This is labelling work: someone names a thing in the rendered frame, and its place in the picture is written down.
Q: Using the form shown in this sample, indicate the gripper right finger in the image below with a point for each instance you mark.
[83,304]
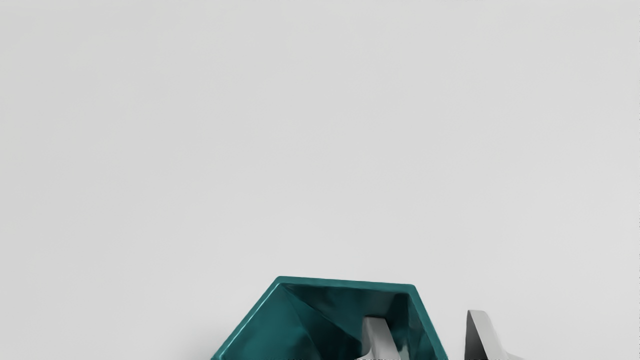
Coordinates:
[481,337]

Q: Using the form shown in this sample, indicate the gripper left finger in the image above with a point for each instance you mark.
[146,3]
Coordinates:
[380,340]

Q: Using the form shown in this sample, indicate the teal faceted mug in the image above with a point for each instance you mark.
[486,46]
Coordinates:
[300,325]

